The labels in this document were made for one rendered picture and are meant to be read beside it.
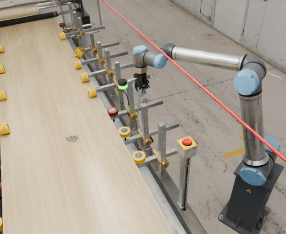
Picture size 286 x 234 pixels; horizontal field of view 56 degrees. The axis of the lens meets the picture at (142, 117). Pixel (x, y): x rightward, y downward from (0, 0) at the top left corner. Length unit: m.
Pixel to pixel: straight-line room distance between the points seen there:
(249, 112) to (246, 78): 0.20
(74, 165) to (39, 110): 0.67
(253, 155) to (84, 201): 0.98
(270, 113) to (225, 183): 1.25
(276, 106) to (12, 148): 3.00
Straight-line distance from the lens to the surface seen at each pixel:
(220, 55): 1.63
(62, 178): 1.63
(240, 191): 2.15
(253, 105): 1.50
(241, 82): 1.43
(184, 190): 1.53
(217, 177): 2.75
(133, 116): 2.00
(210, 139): 3.08
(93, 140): 1.80
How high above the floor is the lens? 2.12
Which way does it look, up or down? 39 degrees down
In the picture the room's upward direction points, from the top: 4 degrees counter-clockwise
